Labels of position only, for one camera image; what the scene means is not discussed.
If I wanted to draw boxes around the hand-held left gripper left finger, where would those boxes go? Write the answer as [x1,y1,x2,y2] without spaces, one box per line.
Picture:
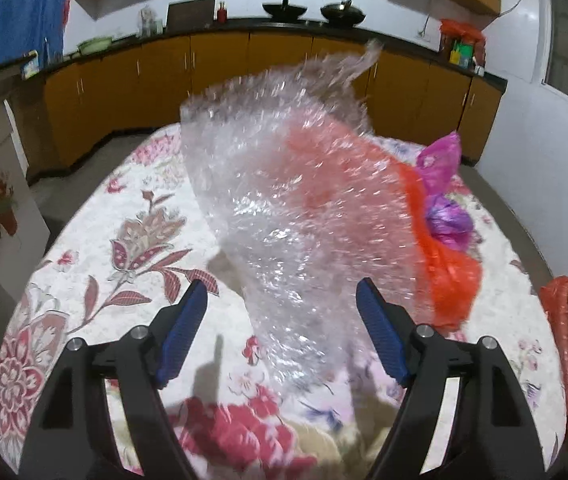
[16,277,210,480]

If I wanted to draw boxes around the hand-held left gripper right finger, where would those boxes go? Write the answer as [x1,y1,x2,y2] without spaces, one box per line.
[355,276,547,480]

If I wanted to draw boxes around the knotted red plastic bag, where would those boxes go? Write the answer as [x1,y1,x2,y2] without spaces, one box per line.
[284,125,482,331]

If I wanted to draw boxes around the clear bubble wrap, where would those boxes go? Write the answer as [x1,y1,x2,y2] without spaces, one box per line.
[179,39,435,411]

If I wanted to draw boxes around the floral blanket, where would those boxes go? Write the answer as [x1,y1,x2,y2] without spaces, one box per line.
[0,122,567,480]

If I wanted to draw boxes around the purple plastic bag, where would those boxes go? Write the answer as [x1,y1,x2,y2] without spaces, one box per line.
[416,131,475,251]

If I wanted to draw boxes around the wooden lower kitchen cabinets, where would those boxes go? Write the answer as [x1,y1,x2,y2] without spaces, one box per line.
[41,30,505,171]

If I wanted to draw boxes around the green enamel pot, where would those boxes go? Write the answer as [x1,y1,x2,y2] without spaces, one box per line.
[76,35,115,56]

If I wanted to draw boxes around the glass jar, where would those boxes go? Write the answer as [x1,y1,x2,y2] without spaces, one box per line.
[139,5,157,37]

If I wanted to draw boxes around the red bag on bottles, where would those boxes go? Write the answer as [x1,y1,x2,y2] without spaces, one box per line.
[439,19,486,43]

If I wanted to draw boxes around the black kitchen countertop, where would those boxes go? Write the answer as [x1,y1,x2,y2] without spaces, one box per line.
[0,17,509,91]

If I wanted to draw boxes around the dark cutting board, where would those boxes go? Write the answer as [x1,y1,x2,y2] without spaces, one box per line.
[166,0,216,31]

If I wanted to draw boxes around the black wok with lid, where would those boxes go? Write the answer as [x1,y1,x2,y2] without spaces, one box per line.
[320,0,366,26]

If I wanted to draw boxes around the black wok with handle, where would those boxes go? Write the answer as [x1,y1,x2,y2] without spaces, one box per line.
[262,0,309,23]

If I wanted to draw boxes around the white wall cable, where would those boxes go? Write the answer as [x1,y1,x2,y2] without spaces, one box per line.
[416,0,540,38]

